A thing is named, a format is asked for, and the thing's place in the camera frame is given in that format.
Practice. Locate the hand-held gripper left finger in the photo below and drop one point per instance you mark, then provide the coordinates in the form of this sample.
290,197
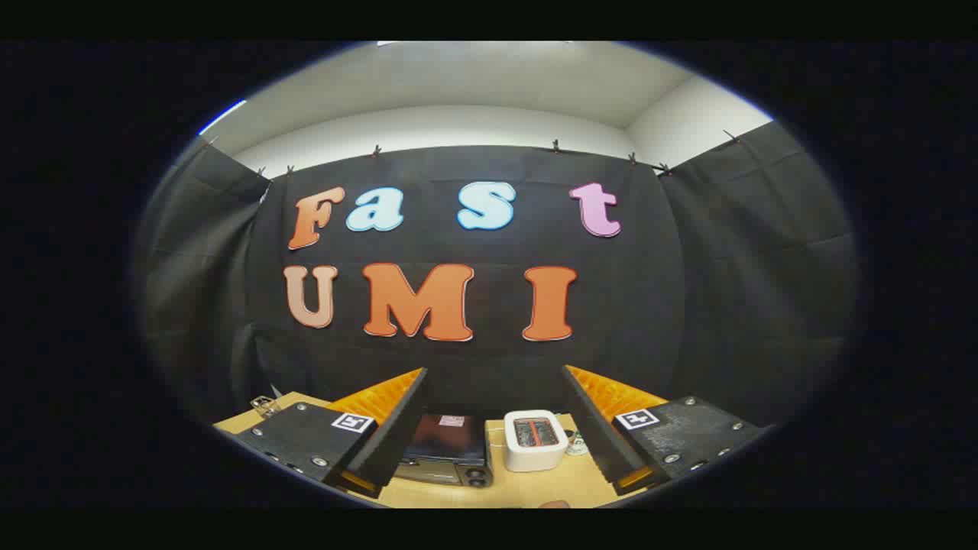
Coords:
390,435

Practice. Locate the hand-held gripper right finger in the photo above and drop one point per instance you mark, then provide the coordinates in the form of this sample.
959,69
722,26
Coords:
600,428

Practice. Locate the black toaster oven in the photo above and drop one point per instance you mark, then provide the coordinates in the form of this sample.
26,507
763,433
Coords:
447,439

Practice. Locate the white pop-up toaster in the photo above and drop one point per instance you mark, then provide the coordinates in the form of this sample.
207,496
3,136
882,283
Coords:
535,454

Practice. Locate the white bottle green label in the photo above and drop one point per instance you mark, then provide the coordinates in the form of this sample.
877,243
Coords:
577,445

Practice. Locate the small metal clamp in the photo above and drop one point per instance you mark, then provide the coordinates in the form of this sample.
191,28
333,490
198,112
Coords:
265,406

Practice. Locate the black backdrop cloth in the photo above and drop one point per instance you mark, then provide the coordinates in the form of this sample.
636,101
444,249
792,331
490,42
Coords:
649,305

